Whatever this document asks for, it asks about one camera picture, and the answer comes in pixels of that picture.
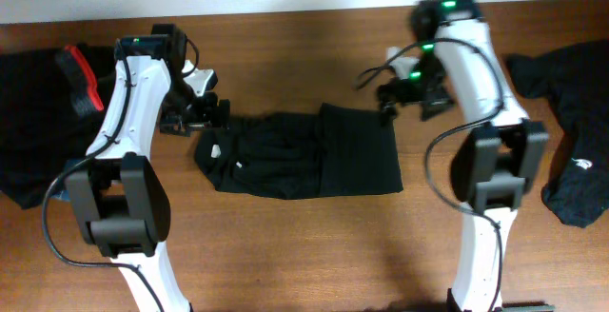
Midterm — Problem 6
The left black camera cable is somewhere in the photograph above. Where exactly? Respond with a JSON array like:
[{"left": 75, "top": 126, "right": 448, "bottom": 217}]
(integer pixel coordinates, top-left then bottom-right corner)
[{"left": 41, "top": 38, "right": 201, "bottom": 312}]

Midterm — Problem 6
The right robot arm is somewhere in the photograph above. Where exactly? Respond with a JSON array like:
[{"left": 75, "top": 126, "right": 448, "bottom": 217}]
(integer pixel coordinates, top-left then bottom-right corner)
[{"left": 377, "top": 0, "right": 548, "bottom": 312}]

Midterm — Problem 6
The folded black clothes stack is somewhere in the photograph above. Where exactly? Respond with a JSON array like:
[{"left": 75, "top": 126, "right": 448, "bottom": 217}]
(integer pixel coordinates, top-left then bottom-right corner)
[{"left": 1, "top": 43, "right": 115, "bottom": 209}]

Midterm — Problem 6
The black garment red waistband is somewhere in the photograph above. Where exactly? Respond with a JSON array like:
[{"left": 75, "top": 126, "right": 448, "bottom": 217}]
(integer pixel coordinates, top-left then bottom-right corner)
[{"left": 55, "top": 45, "right": 105, "bottom": 118}]

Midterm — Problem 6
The blue denim garment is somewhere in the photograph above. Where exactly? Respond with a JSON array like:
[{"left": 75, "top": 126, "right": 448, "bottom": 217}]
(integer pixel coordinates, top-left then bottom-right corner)
[{"left": 51, "top": 159, "right": 81, "bottom": 203}]

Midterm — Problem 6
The crumpled black clothes pile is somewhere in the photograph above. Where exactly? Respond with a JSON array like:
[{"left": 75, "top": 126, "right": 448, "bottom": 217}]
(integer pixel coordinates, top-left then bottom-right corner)
[{"left": 505, "top": 39, "right": 608, "bottom": 228}]

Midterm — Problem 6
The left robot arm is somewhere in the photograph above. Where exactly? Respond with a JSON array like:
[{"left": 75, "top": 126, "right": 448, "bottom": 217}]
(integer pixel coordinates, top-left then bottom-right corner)
[{"left": 57, "top": 24, "right": 230, "bottom": 311}]

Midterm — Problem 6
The black t-shirt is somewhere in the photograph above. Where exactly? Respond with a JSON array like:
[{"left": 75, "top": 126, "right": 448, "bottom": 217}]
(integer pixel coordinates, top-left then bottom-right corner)
[{"left": 194, "top": 103, "right": 403, "bottom": 200}]

